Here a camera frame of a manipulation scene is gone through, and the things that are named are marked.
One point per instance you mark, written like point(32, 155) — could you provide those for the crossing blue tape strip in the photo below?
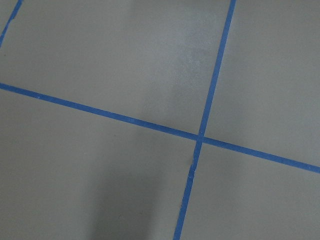
point(204, 122)

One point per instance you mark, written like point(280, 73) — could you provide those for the long blue tape strip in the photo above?
point(161, 128)

